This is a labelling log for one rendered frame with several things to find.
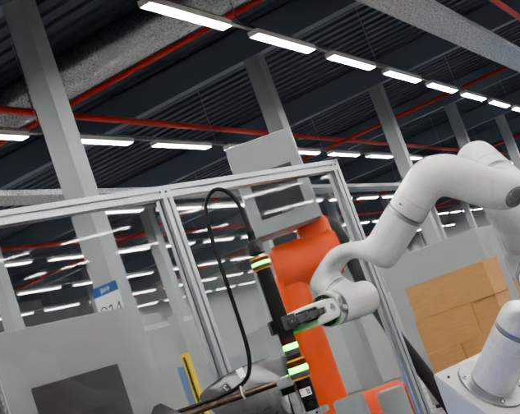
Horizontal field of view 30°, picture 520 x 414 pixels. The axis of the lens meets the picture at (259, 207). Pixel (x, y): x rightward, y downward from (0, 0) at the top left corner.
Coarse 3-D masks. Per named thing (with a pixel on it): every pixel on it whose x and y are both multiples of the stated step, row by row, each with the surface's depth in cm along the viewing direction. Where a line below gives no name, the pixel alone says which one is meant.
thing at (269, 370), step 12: (264, 360) 228; (276, 360) 227; (252, 372) 225; (264, 372) 224; (276, 372) 224; (288, 372) 223; (216, 384) 225; (252, 384) 222; (204, 396) 224; (228, 396) 222; (252, 396) 220; (264, 396) 219; (276, 396) 218; (288, 396) 217; (216, 408) 221; (228, 408) 220; (240, 408) 219; (252, 408) 218; (264, 408) 216; (276, 408) 215; (288, 408) 214
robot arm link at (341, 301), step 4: (324, 292) 225; (328, 292) 224; (332, 292) 224; (336, 292) 225; (332, 296) 223; (336, 296) 223; (340, 296) 224; (336, 300) 223; (340, 300) 223; (344, 300) 224; (340, 304) 223; (344, 304) 223; (340, 308) 223; (344, 308) 222; (340, 312) 222; (344, 312) 223; (340, 316) 223; (344, 316) 223; (340, 320) 223; (344, 320) 225; (336, 324) 224
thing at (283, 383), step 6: (282, 378) 211; (288, 378) 210; (282, 384) 210; (288, 384) 210; (294, 384) 212; (282, 390) 210; (288, 390) 210; (294, 390) 209; (294, 396) 210; (294, 402) 210; (300, 402) 210; (294, 408) 209; (300, 408) 209; (318, 408) 207; (324, 408) 208
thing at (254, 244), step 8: (248, 232) 215; (256, 240) 215; (248, 248) 215; (256, 248) 214; (264, 248) 215; (296, 384) 210; (304, 384) 209; (304, 392) 209; (312, 392) 210; (304, 400) 209; (312, 400) 209; (312, 408) 209
